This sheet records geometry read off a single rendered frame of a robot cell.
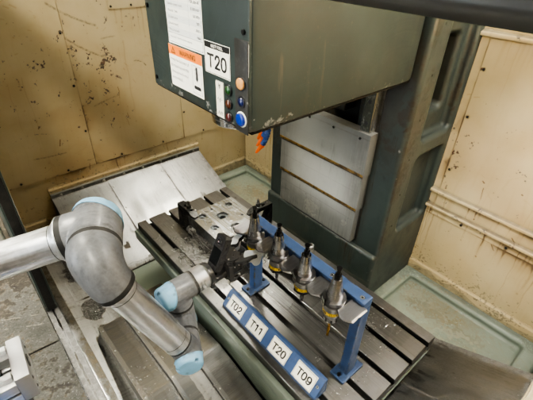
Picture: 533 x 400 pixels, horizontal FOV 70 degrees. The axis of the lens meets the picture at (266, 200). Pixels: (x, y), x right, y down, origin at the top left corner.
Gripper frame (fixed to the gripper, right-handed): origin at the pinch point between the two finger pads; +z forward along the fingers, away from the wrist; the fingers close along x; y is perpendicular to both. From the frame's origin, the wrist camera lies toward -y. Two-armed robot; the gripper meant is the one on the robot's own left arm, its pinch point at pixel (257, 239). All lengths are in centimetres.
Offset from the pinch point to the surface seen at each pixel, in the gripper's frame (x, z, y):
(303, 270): 23.0, -2.6, -5.6
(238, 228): -5.7, -3.0, -2.3
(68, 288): -76, -50, 51
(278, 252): 12.6, -2.4, -4.5
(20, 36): -122, -24, -45
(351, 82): 11, 25, -48
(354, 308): 38.6, 0.2, -1.8
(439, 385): 58, 30, 45
